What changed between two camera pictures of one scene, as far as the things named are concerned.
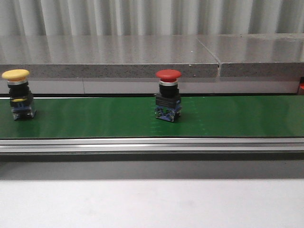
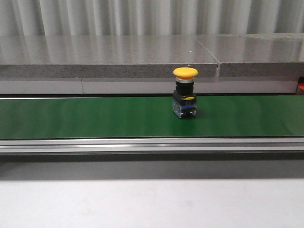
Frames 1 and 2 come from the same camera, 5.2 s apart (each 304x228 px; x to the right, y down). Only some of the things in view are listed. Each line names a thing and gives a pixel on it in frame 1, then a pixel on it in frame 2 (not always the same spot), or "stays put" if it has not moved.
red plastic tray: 301,88 stays put
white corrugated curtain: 150,17 stays put
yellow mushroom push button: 21,98 → 184,99
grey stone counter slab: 212,56 stays put
